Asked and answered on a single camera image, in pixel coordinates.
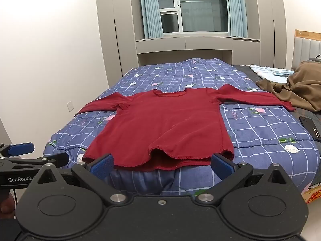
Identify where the blue-grey curtain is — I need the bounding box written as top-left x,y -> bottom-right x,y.
139,0 -> 165,40
224,0 -> 249,38

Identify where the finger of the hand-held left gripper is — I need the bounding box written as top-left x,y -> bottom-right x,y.
0,152 -> 70,169
0,142 -> 35,158

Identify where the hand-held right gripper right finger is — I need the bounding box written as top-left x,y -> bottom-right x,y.
195,153 -> 294,206

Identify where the beige wardrobe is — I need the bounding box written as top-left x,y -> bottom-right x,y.
253,0 -> 295,71
95,0 -> 141,88

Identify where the person's left hand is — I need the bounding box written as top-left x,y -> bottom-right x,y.
0,197 -> 16,219

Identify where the black phone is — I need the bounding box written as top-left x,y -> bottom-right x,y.
299,115 -> 321,142

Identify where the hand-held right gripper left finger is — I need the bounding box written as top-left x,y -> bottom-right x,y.
28,153 -> 128,206

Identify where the grey padded headboard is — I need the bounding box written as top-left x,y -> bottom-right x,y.
291,29 -> 321,71

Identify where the red long-sleeved shirt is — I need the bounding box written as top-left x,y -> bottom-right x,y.
75,84 -> 297,173

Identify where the orange cardboard box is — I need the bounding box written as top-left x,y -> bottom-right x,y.
302,183 -> 321,204

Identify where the light blue cloth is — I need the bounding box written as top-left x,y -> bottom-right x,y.
249,64 -> 295,83

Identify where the beige window bench cabinet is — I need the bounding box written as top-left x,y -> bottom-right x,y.
135,36 -> 261,67

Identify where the blue plaid floral quilt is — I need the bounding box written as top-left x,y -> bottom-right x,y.
42,58 -> 321,198

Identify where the brown garment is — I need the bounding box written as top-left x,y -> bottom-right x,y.
256,61 -> 321,112

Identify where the window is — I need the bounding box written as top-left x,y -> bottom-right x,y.
155,0 -> 230,34

